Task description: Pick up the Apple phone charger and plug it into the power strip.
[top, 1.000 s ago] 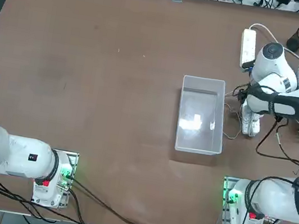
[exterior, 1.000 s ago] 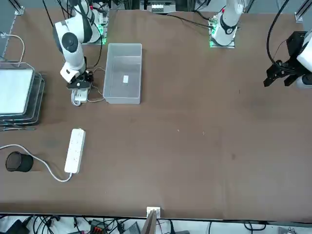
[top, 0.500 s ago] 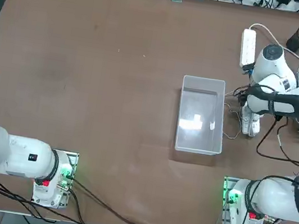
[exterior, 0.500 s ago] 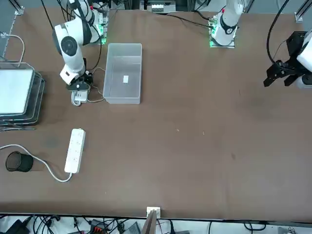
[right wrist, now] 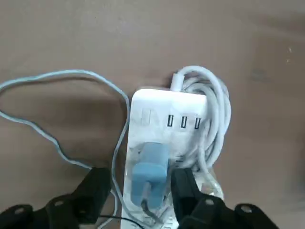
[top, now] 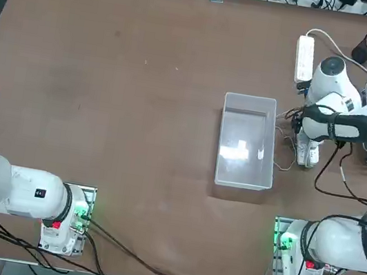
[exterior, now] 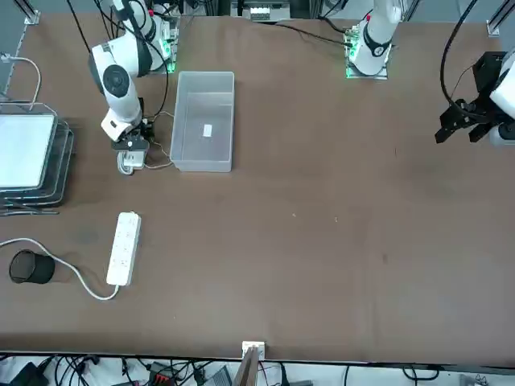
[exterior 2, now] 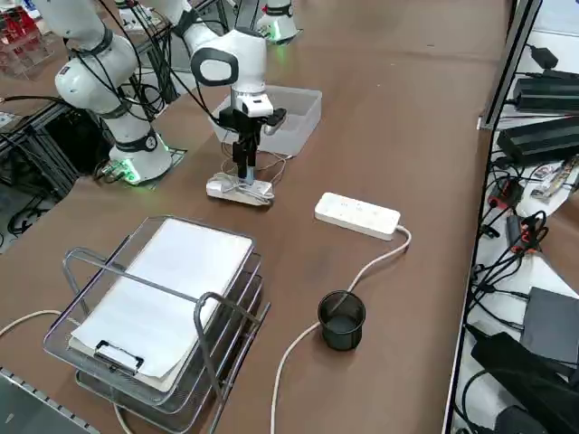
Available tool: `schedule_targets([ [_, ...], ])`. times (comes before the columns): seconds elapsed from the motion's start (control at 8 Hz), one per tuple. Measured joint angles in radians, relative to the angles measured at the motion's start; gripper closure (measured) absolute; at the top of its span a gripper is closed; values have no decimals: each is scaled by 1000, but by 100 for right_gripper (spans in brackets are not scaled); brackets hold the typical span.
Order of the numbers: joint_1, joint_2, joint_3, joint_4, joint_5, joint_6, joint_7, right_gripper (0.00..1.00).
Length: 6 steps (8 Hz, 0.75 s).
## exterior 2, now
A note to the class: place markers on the clear rack with red packets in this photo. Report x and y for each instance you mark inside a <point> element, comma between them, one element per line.
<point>22,45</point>

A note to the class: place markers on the short white power strip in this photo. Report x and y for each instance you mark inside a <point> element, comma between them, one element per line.
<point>217,190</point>

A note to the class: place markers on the dark grey flat box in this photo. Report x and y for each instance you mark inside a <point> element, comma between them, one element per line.
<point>552,325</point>

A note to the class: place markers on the black bag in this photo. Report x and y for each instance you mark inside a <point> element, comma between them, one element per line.
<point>520,375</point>

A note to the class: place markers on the long white power strip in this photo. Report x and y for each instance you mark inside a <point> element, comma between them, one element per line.
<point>357,217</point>

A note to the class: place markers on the black clipboard clip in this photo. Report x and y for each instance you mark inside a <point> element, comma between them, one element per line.
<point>118,359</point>

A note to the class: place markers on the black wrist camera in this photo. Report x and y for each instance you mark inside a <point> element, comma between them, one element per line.
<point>277,121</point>

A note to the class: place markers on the translucent plastic bin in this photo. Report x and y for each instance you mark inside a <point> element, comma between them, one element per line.
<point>298,113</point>

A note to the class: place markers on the white paper stack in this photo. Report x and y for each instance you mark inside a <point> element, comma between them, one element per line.
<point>181,271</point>

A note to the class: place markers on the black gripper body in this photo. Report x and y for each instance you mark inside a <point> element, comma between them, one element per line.
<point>244,124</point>

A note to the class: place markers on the aluminium frame post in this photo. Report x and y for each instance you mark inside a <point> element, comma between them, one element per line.
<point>515,54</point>

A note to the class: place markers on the blue-wrapped phone charger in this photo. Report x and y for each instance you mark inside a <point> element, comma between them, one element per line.
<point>248,180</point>

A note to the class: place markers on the black mesh pen cup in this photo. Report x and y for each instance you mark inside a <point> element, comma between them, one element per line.
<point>341,334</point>

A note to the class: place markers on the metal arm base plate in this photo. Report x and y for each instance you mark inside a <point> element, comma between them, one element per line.
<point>176,156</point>

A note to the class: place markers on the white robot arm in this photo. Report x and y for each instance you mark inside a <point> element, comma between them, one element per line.
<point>90,86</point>
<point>278,22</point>

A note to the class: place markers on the small black plug adapter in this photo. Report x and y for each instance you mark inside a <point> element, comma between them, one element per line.
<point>545,56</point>

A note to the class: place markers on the large black power adapter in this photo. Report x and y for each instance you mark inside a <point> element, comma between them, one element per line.
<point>538,142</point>
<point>547,92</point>

